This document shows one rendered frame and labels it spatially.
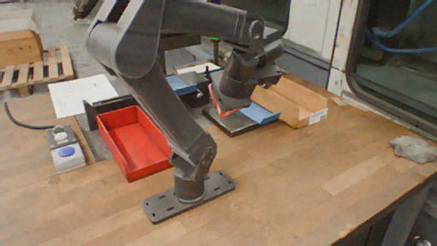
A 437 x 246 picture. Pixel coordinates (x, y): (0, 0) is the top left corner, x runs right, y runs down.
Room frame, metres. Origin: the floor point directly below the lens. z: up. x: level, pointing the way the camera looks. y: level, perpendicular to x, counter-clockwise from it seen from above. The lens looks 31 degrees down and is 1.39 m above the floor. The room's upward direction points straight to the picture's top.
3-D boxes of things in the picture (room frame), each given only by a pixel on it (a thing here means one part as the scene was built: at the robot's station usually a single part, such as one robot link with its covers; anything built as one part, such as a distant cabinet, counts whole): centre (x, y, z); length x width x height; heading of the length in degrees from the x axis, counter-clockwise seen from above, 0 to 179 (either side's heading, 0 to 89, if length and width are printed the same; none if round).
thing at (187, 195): (0.51, 0.06, 0.94); 0.20 x 0.07 x 0.08; 122
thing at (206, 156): (0.52, 0.06, 1.00); 0.09 x 0.06 x 0.06; 44
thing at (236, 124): (0.85, -0.06, 0.91); 0.17 x 0.16 x 0.02; 122
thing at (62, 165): (0.62, 0.37, 0.90); 0.07 x 0.07 x 0.06; 32
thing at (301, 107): (0.92, -0.21, 0.93); 0.25 x 0.13 x 0.08; 32
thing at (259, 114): (0.84, -0.11, 0.93); 0.15 x 0.07 x 0.03; 35
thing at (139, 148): (0.68, 0.22, 0.93); 0.25 x 0.12 x 0.06; 32
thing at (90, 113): (0.80, 0.35, 0.95); 0.06 x 0.03 x 0.09; 122
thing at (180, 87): (0.89, 0.13, 1.00); 0.15 x 0.07 x 0.03; 32
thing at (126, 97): (0.83, 0.29, 0.95); 0.15 x 0.03 x 0.10; 122
